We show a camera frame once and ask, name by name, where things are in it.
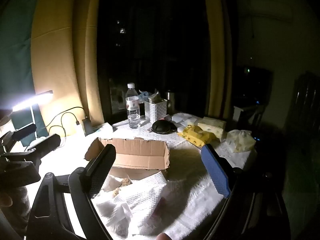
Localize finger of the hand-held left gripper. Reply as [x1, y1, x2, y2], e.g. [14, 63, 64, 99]
[0, 134, 62, 162]
[0, 124, 37, 153]

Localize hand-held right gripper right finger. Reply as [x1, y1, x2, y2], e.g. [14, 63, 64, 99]
[201, 144, 290, 240]

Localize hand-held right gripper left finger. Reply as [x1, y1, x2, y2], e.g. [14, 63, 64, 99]
[27, 144, 117, 240]

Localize brown cardboard box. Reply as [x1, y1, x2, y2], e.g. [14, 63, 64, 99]
[84, 137, 170, 180]

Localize white paper towel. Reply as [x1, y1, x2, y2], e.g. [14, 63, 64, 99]
[95, 175, 134, 233]
[116, 171, 168, 233]

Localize person's left hand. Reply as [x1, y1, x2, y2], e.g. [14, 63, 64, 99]
[0, 192, 14, 208]

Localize brown fibrous lump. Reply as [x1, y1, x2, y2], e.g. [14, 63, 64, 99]
[113, 178, 132, 197]

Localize white desk lamp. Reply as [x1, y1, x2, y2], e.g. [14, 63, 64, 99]
[11, 90, 54, 151]

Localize white charger block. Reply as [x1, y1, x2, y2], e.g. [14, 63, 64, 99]
[75, 120, 87, 137]

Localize clear plastic tissue pack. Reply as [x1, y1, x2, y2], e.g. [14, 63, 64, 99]
[226, 129, 257, 153]

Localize white crumpled paper towel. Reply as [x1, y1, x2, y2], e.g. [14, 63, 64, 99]
[95, 175, 134, 233]

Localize yellow printed packet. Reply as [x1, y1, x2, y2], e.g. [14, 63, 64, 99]
[178, 125, 216, 147]

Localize black power bank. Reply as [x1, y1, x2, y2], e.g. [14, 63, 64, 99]
[82, 119, 94, 134]

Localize white and blue box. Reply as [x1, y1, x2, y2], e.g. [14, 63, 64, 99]
[91, 122, 114, 134]

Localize pale yellow tissue pack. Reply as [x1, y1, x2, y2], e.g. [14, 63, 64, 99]
[197, 117, 227, 140]

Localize white face mask packets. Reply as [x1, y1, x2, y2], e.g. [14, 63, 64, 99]
[172, 113, 199, 128]

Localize white side table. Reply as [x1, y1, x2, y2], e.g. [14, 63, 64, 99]
[233, 104, 266, 124]

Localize clear plastic water bottle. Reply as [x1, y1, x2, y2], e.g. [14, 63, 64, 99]
[125, 83, 141, 129]

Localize black round zip pouch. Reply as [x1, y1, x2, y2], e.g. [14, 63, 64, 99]
[147, 120, 177, 135]

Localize white woven plastic basket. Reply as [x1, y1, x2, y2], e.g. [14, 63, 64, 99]
[144, 99, 167, 123]

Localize steel thermos flask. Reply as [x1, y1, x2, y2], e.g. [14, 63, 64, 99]
[166, 89, 175, 115]

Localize yellow curtain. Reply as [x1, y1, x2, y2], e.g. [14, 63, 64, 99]
[30, 0, 105, 137]
[202, 0, 233, 120]

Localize teal cloth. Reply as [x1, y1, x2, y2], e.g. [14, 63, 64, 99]
[0, 0, 48, 147]

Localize packets in basket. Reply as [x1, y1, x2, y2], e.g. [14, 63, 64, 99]
[149, 90, 165, 103]

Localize dark screen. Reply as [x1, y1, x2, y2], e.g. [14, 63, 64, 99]
[235, 66, 273, 105]

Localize dark chair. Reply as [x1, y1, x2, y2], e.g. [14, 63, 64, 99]
[287, 72, 320, 133]

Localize dark window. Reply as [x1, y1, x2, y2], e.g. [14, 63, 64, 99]
[97, 0, 211, 122]

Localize black charging cable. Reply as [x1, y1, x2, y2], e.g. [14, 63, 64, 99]
[60, 112, 80, 143]

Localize chargers with black cables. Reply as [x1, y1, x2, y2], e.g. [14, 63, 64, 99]
[47, 106, 88, 137]

